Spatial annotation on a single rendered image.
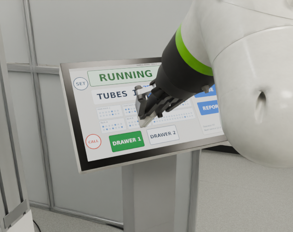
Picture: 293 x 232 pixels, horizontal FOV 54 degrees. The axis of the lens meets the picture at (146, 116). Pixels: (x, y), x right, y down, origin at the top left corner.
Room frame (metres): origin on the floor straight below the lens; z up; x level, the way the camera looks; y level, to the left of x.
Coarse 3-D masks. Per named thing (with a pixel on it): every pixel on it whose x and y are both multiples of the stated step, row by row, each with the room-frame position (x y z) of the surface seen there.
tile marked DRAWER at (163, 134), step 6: (168, 126) 0.77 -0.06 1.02; (174, 126) 0.78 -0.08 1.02; (150, 132) 0.74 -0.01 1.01; (156, 132) 0.75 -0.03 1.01; (162, 132) 0.75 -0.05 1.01; (168, 132) 0.76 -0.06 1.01; (174, 132) 0.77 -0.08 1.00; (150, 138) 0.73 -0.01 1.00; (156, 138) 0.74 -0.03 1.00; (162, 138) 0.74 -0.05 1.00; (168, 138) 0.75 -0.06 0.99; (174, 138) 0.75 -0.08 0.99; (150, 144) 0.72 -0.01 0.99
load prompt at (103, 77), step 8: (88, 72) 0.81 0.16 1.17; (96, 72) 0.82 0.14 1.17; (104, 72) 0.83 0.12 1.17; (112, 72) 0.83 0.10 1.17; (120, 72) 0.84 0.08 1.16; (128, 72) 0.85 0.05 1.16; (136, 72) 0.86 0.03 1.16; (144, 72) 0.87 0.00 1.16; (152, 72) 0.88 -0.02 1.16; (96, 80) 0.80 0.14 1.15; (104, 80) 0.81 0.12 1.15; (112, 80) 0.82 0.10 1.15; (120, 80) 0.82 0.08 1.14; (128, 80) 0.83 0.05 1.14; (136, 80) 0.84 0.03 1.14; (144, 80) 0.85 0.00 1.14; (152, 80) 0.86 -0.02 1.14
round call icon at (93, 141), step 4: (84, 136) 0.68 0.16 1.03; (88, 136) 0.68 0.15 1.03; (92, 136) 0.69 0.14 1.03; (96, 136) 0.69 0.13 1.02; (100, 136) 0.69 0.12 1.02; (88, 140) 0.68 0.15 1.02; (92, 140) 0.68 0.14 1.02; (96, 140) 0.68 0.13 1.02; (100, 140) 0.69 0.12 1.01; (88, 144) 0.67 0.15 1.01; (92, 144) 0.67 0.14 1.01; (96, 144) 0.68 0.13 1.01; (100, 144) 0.68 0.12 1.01; (88, 148) 0.66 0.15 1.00; (92, 148) 0.67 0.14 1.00; (96, 148) 0.67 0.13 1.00; (100, 148) 0.67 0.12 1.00
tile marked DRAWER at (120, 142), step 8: (112, 136) 0.70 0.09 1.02; (120, 136) 0.71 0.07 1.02; (128, 136) 0.72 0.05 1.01; (136, 136) 0.72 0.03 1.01; (112, 144) 0.69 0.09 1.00; (120, 144) 0.69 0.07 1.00; (128, 144) 0.70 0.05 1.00; (136, 144) 0.71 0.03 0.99; (144, 144) 0.71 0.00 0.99; (112, 152) 0.67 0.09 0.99
